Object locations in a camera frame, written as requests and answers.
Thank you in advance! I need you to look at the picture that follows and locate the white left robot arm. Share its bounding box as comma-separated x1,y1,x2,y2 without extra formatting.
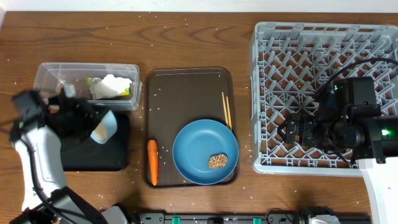
10,88,131,223

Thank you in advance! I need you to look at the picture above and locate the blue plate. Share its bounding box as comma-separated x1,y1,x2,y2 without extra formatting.
172,119,239,185

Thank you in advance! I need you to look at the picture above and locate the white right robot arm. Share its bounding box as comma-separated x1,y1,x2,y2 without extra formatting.
277,77,397,223

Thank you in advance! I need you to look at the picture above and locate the white tissue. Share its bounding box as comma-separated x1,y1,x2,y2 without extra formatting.
89,73,133,100

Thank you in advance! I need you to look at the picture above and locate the grey dishwasher rack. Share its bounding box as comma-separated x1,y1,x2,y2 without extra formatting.
249,22,397,177

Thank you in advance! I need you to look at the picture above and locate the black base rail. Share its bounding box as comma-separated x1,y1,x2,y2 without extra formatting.
136,212,372,224

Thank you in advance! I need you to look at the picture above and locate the light blue rice bowl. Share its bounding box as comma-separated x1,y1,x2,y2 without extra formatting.
90,111,118,144

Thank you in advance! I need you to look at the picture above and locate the black waste tray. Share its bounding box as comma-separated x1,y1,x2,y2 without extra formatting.
60,113,130,171

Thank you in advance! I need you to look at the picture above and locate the brown serving tray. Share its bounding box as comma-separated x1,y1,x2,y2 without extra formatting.
144,67,234,189

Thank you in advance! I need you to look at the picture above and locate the brown walnut cookie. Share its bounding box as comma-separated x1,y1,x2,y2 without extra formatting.
208,154,228,169

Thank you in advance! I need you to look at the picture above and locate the orange carrot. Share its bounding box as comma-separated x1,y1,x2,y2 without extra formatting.
147,139,159,186

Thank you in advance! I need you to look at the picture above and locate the colourful snack wrapper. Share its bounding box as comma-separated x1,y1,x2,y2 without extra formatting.
86,77,131,97

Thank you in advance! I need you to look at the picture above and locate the clear plastic bin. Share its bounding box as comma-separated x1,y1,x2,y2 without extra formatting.
34,62,142,111

